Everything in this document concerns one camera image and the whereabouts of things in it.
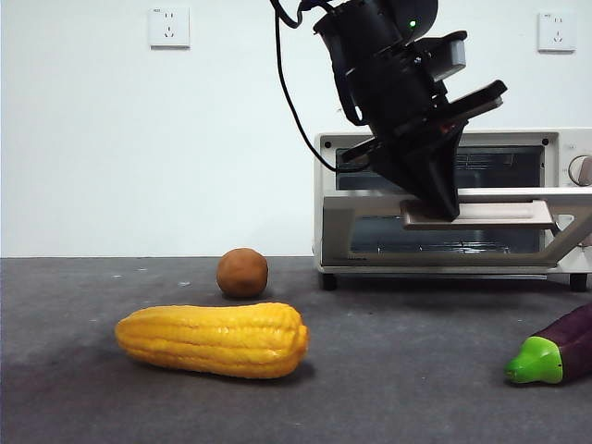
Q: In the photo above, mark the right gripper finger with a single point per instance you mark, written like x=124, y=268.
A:
x=446, y=185
x=411, y=176

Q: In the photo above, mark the brown round potato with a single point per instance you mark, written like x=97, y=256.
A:
x=242, y=273

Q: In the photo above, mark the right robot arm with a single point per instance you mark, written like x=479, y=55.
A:
x=370, y=69

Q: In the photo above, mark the cream white toaster oven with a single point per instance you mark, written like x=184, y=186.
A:
x=566, y=152

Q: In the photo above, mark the beige round oven knob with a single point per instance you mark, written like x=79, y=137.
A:
x=582, y=170

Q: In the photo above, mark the purple eggplant with green stem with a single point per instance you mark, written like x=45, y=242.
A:
x=536, y=363

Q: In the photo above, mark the yellow corn cob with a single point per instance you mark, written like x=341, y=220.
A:
x=208, y=340

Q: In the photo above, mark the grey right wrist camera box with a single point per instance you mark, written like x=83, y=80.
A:
x=457, y=53

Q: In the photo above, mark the white wall socket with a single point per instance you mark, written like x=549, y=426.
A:
x=169, y=27
x=557, y=32

